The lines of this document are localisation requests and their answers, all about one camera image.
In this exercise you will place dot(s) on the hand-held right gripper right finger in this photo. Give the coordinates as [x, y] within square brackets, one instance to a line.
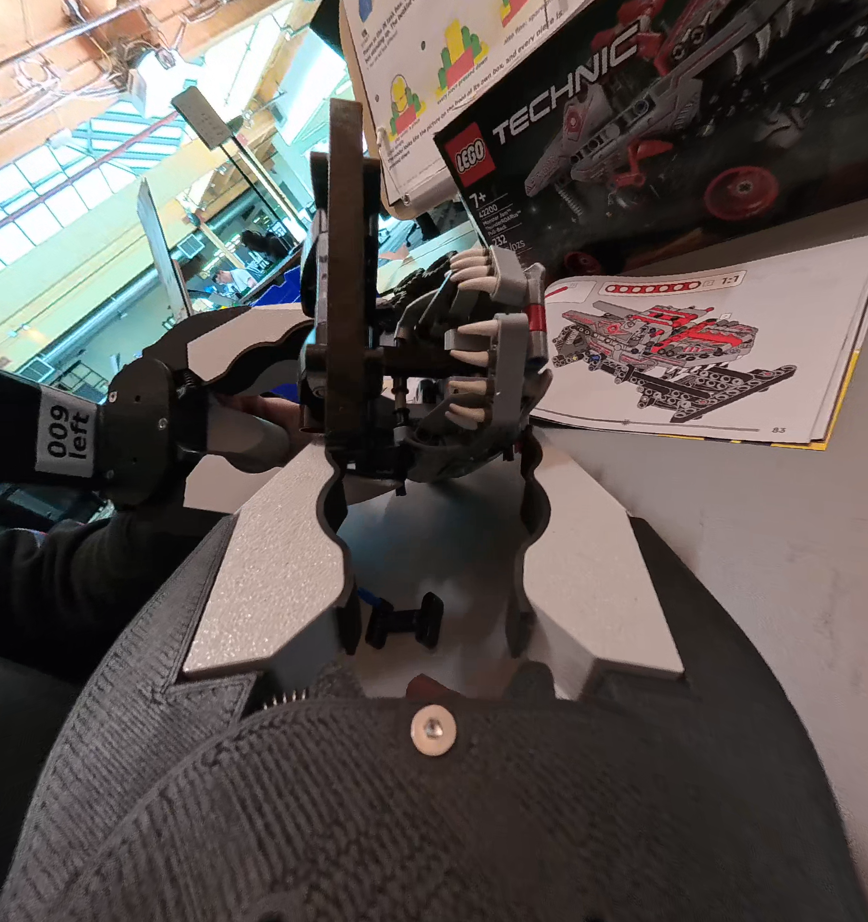
[592, 576]

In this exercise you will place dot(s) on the person's left hand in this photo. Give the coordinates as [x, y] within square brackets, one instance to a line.
[268, 412]

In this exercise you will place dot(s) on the black toy set box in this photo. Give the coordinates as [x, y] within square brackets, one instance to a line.
[621, 108]

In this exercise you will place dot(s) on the white instruction booklet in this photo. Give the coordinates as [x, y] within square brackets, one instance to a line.
[801, 324]

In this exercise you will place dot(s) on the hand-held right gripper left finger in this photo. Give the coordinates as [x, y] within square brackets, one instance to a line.
[275, 576]

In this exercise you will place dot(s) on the grey black toy brick model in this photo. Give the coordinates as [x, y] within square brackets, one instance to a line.
[347, 288]

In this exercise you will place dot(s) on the white printed instruction sheet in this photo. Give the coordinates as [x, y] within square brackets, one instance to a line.
[419, 72]

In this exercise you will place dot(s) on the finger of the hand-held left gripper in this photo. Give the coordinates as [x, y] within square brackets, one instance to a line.
[225, 346]
[211, 486]

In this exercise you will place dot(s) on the white standing board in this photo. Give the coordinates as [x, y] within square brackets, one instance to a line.
[162, 245]

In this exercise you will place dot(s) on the person's black clothing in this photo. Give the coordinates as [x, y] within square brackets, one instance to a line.
[9, 756]

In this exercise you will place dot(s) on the small black toy brick piece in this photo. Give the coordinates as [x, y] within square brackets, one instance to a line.
[405, 619]

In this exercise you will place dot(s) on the grey panel on black stand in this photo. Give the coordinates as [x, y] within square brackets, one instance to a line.
[203, 119]

